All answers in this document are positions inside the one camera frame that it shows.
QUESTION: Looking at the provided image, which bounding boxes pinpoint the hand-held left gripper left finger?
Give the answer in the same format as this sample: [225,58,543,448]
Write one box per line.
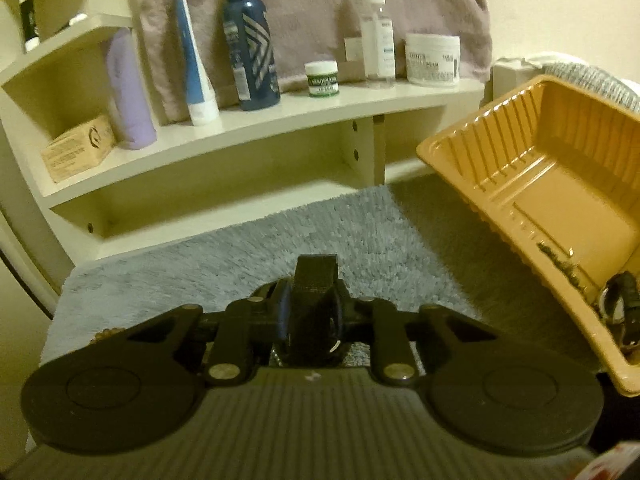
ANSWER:
[122,280,292,387]

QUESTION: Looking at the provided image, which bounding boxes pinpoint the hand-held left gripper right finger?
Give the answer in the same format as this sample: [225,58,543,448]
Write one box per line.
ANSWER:
[334,282,488,387]

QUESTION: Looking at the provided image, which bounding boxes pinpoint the gold bead bracelet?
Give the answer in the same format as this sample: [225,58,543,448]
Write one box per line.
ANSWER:
[90,326,124,345]

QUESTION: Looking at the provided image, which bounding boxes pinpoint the gold pendant necklace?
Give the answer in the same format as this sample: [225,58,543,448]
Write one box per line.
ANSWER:
[536,241,588,293]

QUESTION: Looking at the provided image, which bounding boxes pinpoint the orange plastic tray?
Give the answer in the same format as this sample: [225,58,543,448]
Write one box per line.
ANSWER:
[416,75,640,398]

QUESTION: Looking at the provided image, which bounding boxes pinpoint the grey fluffy mat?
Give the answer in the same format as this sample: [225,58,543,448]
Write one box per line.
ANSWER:
[40,175,611,376]

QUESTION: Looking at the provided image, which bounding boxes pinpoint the cream shelf unit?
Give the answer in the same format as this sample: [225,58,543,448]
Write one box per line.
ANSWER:
[0,10,488,266]

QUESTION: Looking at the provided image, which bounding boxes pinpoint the small green label jar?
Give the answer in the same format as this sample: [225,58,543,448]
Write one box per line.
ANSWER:
[305,61,343,98]

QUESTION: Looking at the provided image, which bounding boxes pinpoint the blue and white tube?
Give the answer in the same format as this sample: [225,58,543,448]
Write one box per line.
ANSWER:
[174,0,220,127]

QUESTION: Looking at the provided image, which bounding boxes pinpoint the small cardboard box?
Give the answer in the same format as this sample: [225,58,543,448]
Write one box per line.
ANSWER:
[41,115,117,183]

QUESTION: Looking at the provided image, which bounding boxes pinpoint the dark blue spray bottle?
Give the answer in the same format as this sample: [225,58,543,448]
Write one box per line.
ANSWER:
[222,0,282,111]

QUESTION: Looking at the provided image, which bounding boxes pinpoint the purple bottle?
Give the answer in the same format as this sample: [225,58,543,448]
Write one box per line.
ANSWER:
[105,27,157,150]

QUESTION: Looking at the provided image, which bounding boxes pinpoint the white cream jar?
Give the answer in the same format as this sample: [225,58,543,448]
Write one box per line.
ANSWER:
[405,33,461,88]

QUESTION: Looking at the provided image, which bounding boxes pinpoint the clear spray bottle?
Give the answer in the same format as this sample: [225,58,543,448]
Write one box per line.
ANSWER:
[360,0,397,90]

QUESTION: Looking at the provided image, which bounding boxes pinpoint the white pillow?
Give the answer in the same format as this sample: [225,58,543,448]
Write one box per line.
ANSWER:
[492,52,591,111]

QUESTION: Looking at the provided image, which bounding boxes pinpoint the mauve hanging towel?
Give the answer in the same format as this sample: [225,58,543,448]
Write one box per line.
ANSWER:
[131,0,493,123]

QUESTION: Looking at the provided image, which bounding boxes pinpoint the grey knit cushion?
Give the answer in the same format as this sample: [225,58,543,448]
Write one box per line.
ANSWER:
[542,62,640,116]

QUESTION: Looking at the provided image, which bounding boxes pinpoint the black tube white cap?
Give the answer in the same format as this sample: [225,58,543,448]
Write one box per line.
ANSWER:
[55,12,88,36]

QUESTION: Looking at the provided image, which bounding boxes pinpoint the black lip balm stick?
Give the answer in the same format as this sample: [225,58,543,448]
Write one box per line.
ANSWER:
[18,0,40,53]

